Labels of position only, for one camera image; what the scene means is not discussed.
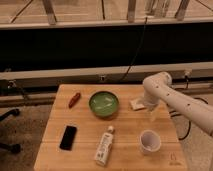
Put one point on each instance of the red sausage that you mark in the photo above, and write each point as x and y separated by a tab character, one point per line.
74	100

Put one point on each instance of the green ceramic bowl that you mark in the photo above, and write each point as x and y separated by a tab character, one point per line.
103	104

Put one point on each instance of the white plastic bottle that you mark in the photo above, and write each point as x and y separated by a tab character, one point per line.
103	150

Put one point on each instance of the black smartphone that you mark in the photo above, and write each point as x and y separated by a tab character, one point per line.
68	138

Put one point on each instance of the white paper cup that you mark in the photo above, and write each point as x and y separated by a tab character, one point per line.
150	142

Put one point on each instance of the metal rail frame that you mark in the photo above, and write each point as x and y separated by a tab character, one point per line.
47	78

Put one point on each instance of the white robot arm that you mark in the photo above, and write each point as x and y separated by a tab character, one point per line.
158	87

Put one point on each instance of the white sponge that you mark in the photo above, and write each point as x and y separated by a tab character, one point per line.
136	104

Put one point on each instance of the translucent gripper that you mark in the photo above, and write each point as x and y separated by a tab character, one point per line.
152	114

